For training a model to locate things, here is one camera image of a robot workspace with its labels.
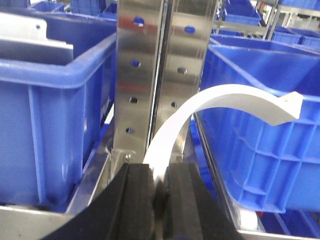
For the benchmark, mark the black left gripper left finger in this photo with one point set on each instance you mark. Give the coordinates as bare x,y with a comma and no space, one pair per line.
123,211

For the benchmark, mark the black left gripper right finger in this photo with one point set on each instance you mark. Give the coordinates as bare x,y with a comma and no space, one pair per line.
191,212

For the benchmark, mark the white half-ring pipe clamp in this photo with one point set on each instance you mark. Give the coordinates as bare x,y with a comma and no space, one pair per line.
257,102

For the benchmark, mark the blue bin at right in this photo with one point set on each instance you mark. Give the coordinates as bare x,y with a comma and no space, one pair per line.
265,168

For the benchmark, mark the blue bin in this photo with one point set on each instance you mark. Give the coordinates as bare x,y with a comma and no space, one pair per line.
52,107
265,168

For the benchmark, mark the blue bin at left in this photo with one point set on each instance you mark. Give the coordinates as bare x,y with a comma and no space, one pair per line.
52,107

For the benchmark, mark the steel perforated rack upright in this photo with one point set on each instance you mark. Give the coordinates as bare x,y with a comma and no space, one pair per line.
161,48

